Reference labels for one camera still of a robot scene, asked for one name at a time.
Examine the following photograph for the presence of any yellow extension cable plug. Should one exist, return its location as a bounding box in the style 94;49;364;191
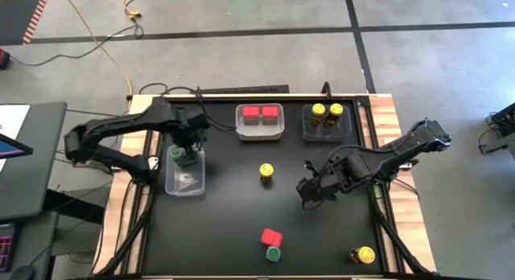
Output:
122;0;142;22

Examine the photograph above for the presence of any white paper sheet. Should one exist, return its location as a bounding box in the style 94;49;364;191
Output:
0;104;31;172

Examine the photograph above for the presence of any dark mat orange striped edge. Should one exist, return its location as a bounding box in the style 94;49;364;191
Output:
0;0;53;46

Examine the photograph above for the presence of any yellow lid dark spice jar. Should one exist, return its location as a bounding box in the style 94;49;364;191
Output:
324;103;344;126
309;103;327;126
348;245;377;266
258;163;275;184

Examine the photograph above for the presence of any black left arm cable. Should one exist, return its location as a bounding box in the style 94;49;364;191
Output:
196;85;238;133

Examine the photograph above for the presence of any keyboard with pink keys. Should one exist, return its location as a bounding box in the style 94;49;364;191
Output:
0;233;15;273

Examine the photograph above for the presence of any grey side desk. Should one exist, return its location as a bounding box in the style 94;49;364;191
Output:
0;101;68;221

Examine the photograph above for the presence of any clear plastic storage bin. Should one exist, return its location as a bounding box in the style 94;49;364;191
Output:
301;103;353;143
164;145;207;198

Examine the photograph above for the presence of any yellow hanging cable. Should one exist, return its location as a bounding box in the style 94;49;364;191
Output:
59;0;134;97

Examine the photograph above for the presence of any black power strip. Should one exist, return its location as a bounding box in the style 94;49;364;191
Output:
200;84;290;95

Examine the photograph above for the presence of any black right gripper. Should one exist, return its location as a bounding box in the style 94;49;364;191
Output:
296;169;343;204

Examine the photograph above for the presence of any green lid oregano spice jar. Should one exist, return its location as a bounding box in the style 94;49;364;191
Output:
265;245;282;263
168;146;186;163

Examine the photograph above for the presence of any tablet with blue screen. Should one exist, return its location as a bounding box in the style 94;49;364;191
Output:
0;133;35;160

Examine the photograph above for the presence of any black background equipment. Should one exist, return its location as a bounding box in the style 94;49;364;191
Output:
477;101;515;157

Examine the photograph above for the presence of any white plastic storage bin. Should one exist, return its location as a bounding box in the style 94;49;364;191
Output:
235;102;286;142

